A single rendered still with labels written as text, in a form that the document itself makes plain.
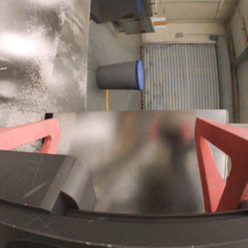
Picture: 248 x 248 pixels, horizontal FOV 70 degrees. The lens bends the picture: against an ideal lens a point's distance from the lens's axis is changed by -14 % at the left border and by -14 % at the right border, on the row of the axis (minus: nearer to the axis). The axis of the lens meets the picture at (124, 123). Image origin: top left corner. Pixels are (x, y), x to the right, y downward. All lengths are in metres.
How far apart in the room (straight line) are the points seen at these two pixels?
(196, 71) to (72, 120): 6.53
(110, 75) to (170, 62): 4.11
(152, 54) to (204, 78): 1.92
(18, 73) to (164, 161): 0.32
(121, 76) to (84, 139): 2.59
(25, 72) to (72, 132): 0.16
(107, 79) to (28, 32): 2.72
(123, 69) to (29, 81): 2.64
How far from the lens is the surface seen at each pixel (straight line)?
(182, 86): 6.75
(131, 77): 2.95
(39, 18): 0.43
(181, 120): 0.39
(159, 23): 4.27
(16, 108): 0.40
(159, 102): 6.71
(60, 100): 0.71
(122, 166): 0.41
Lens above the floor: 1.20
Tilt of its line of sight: 15 degrees down
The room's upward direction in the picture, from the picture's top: 90 degrees clockwise
